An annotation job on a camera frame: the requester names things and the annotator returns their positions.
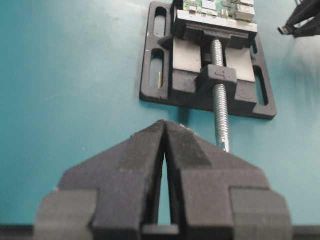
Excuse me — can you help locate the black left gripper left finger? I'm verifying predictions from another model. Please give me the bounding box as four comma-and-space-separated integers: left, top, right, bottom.
34, 120, 165, 240

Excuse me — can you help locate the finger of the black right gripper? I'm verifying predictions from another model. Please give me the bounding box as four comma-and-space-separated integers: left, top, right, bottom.
293, 19, 320, 38
286, 0, 320, 32

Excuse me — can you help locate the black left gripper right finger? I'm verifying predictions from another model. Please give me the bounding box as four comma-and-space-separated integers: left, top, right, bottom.
165, 121, 293, 240

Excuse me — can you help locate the black USB plug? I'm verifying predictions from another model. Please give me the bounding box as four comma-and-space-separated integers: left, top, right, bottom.
277, 26, 292, 36

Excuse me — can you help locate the green PCB board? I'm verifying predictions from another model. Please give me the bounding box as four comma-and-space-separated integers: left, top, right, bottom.
182, 0, 256, 23

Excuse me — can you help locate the silver vise lead screw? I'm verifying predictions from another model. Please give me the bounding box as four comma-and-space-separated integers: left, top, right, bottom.
210, 39, 230, 153

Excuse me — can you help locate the small brass pin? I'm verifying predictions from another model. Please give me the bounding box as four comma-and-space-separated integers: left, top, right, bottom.
157, 72, 163, 89

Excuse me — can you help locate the black drill press vise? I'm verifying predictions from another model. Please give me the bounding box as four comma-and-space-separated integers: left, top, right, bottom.
140, 0, 277, 120

